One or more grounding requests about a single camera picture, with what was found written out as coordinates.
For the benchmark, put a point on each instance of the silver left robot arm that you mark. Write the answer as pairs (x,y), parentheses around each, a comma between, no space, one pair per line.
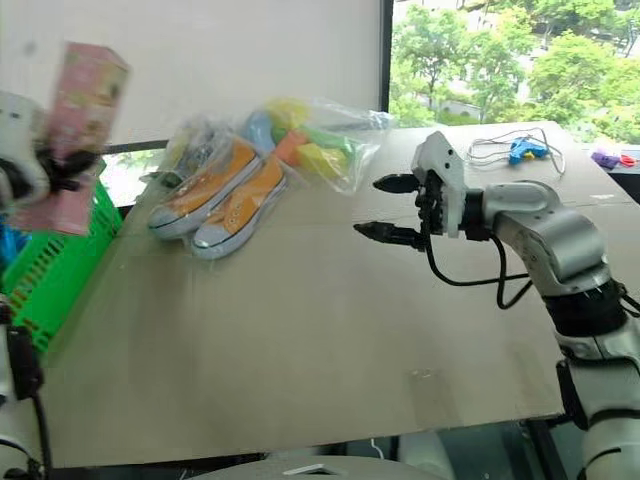
(17,360)

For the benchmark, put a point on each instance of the grey rounded shape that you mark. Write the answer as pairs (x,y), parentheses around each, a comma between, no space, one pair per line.
(300,460)

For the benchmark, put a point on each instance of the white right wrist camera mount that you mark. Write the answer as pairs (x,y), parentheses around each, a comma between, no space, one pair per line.
(447,172)

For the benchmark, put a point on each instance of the pink printed carton box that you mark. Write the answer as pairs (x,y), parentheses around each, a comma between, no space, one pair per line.
(87,105)

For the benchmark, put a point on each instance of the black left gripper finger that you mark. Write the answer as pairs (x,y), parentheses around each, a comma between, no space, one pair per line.
(65,185)
(77,161)

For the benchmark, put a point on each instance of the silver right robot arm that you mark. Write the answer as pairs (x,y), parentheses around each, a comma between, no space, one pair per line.
(547,225)

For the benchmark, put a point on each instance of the purple small object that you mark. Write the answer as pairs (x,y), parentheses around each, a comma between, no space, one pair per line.
(606,160)

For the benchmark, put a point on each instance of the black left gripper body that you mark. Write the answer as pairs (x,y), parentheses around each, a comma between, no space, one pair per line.
(42,172)

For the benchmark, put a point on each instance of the white roller blind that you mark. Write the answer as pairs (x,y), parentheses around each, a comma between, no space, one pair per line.
(225,55)

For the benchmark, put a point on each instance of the green plastic basket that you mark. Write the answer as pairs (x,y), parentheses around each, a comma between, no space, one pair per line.
(50,265)

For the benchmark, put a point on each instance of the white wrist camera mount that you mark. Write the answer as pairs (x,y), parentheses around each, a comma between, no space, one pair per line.
(447,172)
(17,130)

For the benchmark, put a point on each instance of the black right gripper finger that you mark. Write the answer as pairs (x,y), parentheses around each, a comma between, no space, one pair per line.
(397,184)
(390,232)

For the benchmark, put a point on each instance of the orange canvas sneaker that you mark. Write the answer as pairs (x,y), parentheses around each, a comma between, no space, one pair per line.
(215,185)
(245,210)

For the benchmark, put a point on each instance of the blue item in basket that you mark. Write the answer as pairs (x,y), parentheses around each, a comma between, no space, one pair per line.
(9,245)

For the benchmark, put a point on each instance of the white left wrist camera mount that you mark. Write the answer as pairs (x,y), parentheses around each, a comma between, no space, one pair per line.
(17,130)

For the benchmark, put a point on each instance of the orange canvas shoes pair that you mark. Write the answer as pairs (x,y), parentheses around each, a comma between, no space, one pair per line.
(195,135)

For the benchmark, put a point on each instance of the blue glue gun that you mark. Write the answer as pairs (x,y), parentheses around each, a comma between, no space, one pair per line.
(525,150)

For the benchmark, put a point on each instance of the bag of colourful toy blocks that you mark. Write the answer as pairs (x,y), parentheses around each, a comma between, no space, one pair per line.
(320,150)

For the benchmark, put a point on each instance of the red small object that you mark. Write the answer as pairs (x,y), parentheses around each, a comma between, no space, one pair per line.
(629,160)

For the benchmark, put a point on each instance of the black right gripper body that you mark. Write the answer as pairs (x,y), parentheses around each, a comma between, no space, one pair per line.
(431,207)

